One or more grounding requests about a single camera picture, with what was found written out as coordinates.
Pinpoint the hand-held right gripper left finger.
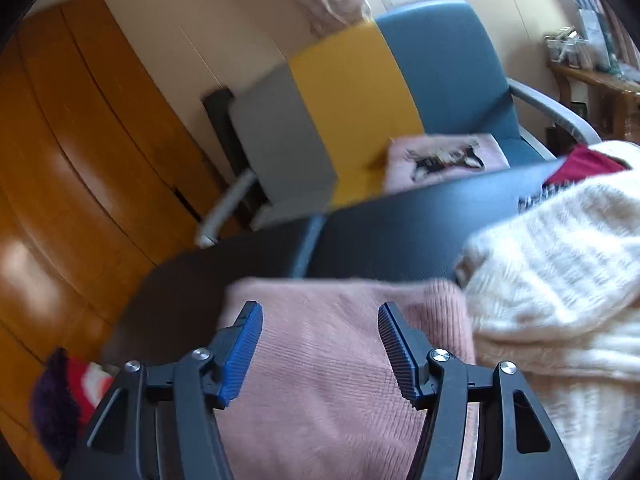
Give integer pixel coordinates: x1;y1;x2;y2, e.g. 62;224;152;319
62;300;264;480

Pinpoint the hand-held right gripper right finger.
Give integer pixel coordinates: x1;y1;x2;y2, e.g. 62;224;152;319
377;301;581;480

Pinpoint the pink knit sweater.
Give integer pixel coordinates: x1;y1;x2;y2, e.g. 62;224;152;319
215;277;481;480

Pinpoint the white knit sweater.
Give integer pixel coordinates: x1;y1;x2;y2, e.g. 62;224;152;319
452;140;640;480

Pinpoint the purple red fuzzy cloth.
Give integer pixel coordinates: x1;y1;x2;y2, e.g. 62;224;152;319
30;347;118;468

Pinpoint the checked cloth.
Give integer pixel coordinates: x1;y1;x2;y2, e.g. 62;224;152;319
517;182;566;213

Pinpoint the grey yellow blue sofa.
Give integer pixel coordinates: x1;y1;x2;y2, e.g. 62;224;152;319
195;0;603;251

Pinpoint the wooden wardrobe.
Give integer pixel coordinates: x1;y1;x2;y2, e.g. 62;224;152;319
0;0;236;466

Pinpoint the red garment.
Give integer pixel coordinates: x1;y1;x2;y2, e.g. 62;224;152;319
542;144;628;186

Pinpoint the wooden side table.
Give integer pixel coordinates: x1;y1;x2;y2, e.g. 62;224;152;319
547;60;640;143

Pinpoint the clear plastic container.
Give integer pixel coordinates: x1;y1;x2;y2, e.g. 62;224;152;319
545;27;596;68

